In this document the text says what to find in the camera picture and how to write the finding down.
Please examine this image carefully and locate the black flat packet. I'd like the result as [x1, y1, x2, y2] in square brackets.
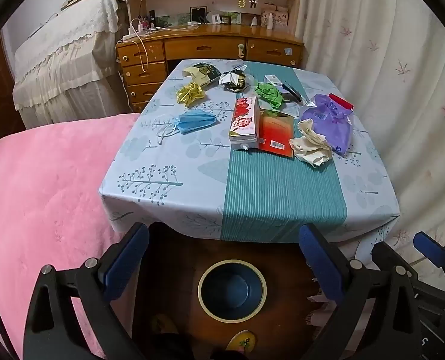
[280, 80, 304, 104]

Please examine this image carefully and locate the cream crumpled paper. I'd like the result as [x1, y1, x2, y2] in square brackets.
[289, 119, 333, 167]

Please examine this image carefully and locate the pink box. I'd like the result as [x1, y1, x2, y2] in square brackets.
[262, 4, 289, 28]

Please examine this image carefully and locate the orange foil pouch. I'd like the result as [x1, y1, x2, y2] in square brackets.
[258, 109, 295, 157]

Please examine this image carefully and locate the blue round bin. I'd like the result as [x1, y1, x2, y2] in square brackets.
[197, 259, 267, 321]

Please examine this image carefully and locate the white power strip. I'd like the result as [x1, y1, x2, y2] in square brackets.
[123, 26, 159, 43]

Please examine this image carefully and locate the wooden desk with drawers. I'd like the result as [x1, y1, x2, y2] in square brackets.
[115, 25, 305, 113]

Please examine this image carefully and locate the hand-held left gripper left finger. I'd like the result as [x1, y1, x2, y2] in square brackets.
[23, 223, 150, 360]

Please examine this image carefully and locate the cream leaf print curtain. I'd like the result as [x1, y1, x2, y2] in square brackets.
[293, 0, 445, 271]

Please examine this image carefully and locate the white cable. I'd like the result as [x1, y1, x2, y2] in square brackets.
[130, 18, 150, 73]

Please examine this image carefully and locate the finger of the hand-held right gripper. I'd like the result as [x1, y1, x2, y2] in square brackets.
[371, 243, 420, 297]
[413, 232, 445, 304]

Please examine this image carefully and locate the light blue patterned tablecloth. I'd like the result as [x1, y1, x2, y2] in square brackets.
[98, 59, 401, 242]

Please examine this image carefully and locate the yellow slipper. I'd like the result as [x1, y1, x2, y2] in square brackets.
[149, 313, 182, 346]
[224, 329, 256, 355]

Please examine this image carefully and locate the pink fluffy blanket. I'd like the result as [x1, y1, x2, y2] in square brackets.
[0, 112, 140, 360]

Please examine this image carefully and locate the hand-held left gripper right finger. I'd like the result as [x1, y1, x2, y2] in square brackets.
[298, 223, 422, 360]

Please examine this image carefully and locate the white lace cover cloth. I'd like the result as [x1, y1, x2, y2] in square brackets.
[12, 0, 127, 128]

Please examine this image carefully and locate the green paper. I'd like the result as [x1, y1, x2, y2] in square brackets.
[255, 82, 285, 110]

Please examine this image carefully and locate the purple plastic bag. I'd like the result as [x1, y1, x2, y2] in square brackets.
[299, 93, 354, 157]

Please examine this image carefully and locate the yellow paper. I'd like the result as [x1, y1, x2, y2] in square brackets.
[175, 82, 207, 106]

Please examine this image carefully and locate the blue face mask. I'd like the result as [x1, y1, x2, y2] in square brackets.
[157, 110, 218, 145]

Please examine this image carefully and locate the green cream paper bag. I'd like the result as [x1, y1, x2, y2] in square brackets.
[182, 63, 220, 86]

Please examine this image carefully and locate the crumpled black white packet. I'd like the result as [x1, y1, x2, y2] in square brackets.
[218, 69, 251, 92]

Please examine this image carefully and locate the red drink carton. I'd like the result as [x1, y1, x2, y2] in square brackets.
[229, 96, 260, 153]

